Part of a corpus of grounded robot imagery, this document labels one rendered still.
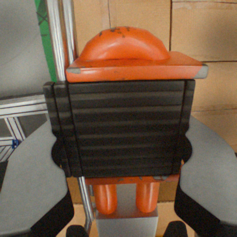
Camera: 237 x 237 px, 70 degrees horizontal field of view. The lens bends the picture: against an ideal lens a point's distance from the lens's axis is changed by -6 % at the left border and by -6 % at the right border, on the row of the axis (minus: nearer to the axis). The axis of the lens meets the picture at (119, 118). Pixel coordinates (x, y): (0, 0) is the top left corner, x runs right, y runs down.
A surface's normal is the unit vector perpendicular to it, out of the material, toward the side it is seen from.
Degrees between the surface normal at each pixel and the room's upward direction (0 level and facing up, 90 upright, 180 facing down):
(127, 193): 90
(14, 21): 0
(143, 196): 26
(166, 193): 90
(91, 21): 0
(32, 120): 0
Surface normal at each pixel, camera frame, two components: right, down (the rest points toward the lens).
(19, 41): 0.03, 0.48
